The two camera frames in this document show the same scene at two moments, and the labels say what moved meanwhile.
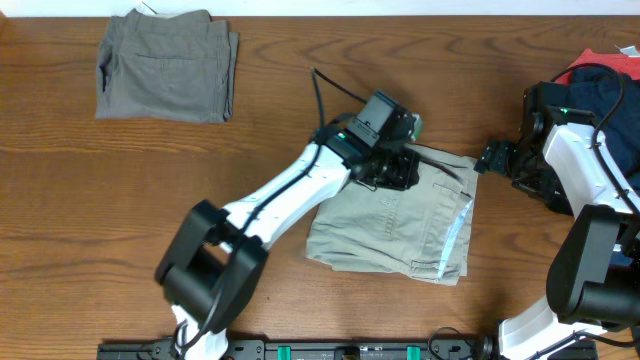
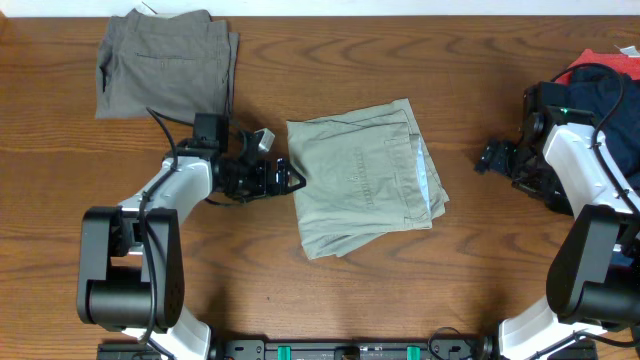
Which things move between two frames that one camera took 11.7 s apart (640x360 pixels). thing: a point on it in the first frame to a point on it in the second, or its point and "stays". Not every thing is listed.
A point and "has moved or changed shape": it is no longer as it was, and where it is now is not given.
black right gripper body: [526, 173] stays
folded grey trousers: [166, 68] stays
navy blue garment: [599, 90] stays
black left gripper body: [390, 172] to [247, 181]
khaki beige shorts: [421, 232] has moved or changed shape
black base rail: [308, 349] stays
